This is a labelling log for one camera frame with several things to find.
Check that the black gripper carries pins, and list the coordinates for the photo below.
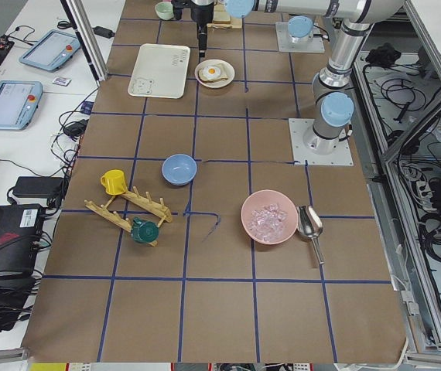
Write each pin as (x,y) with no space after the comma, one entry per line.
(199,15)

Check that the white bread slice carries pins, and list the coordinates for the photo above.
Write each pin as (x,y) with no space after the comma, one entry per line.
(221,17)

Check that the white round plate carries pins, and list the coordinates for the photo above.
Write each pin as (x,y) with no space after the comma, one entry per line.
(228,67)

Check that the wooden cutting board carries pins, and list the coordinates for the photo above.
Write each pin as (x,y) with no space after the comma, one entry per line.
(234,24)

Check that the fried egg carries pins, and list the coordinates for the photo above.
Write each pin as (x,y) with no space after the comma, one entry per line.
(210,73)

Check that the light green cup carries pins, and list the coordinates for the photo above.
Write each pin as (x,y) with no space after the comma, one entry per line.
(164,10)

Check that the cream rectangular tray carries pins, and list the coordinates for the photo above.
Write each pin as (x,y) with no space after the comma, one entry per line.
(160,71)

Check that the blue bowl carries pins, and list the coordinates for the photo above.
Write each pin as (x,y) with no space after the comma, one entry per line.
(179,169)

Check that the far teach pendant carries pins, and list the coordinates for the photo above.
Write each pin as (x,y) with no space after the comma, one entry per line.
(51,51)

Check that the teach pendant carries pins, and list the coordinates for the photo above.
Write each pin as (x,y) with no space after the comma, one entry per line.
(51,51)
(18,103)

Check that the yellow mug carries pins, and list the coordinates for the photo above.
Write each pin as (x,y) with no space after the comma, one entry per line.
(114,182)

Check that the pink bowl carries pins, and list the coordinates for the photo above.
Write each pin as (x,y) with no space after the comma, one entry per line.
(263,198)

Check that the near teach pendant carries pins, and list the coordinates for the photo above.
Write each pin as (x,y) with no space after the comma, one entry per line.
(18,103)

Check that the clear ice cubes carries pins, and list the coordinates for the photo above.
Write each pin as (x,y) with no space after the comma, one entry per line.
(268,223)

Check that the green mug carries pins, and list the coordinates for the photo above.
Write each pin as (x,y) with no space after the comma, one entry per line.
(144,231)

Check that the metal scoop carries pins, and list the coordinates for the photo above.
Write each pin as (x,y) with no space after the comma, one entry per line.
(310,227)

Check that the black power adapter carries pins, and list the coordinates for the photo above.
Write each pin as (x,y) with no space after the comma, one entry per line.
(37,187)

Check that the black computer box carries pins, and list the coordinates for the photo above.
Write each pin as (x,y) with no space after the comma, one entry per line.
(21,228)

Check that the aluminium frame post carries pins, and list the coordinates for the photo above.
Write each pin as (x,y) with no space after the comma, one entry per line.
(77,17)

